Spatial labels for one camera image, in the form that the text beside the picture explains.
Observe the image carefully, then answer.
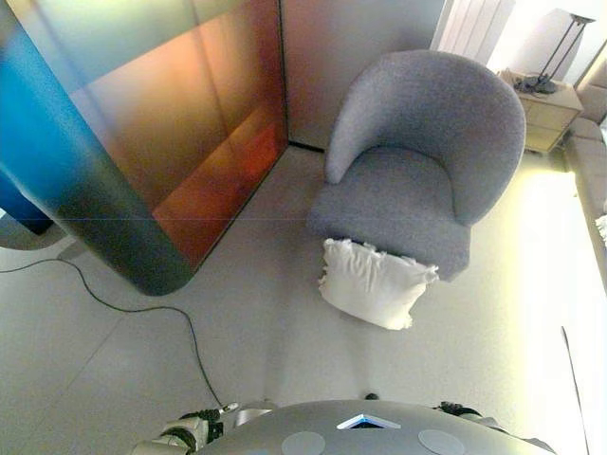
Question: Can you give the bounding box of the white tasselled cushion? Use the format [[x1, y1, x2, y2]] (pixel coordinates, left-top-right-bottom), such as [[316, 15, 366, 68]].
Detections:
[[317, 238, 440, 332]]

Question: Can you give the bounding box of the glossy reflective cabinet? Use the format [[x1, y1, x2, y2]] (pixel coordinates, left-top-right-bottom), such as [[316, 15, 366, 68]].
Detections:
[[0, 0, 290, 298]]

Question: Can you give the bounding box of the grey fabric armchair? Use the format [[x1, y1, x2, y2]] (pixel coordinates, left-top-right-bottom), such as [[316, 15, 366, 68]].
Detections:
[[306, 49, 527, 284]]

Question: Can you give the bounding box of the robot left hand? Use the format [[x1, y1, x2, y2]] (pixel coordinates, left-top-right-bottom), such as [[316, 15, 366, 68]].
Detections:
[[163, 402, 240, 450]]

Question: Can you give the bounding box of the black metal lamp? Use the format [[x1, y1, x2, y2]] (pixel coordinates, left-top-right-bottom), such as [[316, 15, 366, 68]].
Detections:
[[514, 2, 597, 95]]

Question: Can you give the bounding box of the white radiator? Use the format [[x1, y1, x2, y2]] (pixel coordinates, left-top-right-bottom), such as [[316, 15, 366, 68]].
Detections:
[[429, 0, 516, 65]]

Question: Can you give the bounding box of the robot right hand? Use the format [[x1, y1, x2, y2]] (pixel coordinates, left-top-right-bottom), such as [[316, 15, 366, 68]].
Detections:
[[435, 401, 495, 430]]

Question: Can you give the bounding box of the beige wooden nightstand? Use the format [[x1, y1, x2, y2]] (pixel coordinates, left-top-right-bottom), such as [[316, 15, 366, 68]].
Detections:
[[497, 68, 583, 154]]

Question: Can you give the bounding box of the black strap on floor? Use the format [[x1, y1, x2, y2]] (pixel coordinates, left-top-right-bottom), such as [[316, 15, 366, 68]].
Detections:
[[561, 325, 592, 455]]

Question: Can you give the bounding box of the black floor cable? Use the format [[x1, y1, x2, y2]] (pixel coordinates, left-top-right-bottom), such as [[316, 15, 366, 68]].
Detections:
[[0, 258, 225, 409]]

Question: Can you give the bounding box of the grey robot torso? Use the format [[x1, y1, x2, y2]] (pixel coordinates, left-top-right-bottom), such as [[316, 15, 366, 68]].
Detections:
[[196, 400, 556, 455]]

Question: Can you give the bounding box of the beige upholstered bed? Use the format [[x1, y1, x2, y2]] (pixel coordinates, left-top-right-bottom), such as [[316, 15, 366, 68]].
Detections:
[[563, 65, 607, 266]]

